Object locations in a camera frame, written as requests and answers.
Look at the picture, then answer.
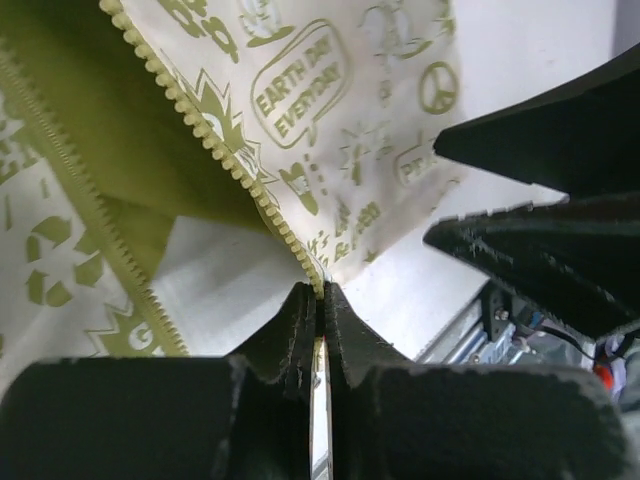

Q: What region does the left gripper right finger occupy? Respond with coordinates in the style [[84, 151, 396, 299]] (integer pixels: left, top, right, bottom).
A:
[[323, 282, 412, 479]]

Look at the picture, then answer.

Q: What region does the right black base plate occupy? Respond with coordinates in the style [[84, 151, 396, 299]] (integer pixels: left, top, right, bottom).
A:
[[479, 282, 596, 366]]

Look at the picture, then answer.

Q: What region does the cream green patterned jacket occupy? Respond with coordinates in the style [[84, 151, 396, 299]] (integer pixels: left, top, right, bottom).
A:
[[0, 0, 571, 371]]

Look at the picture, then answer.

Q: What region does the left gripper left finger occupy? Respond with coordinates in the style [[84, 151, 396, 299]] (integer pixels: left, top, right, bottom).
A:
[[227, 282, 316, 479]]

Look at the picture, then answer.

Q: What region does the aluminium front rail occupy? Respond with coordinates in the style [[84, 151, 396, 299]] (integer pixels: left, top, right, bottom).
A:
[[414, 284, 596, 371]]

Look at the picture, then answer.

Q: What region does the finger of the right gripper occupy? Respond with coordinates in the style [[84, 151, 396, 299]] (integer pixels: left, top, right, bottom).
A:
[[423, 192, 639, 339], [434, 47, 639, 197]]

